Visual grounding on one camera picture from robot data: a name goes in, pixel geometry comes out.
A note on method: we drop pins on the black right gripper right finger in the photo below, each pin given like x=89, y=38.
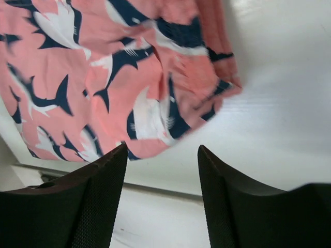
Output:
x=243, y=212

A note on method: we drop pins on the pink shark print shorts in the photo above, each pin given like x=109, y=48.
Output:
x=80, y=78

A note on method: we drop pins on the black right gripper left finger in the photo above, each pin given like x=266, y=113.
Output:
x=76, y=210

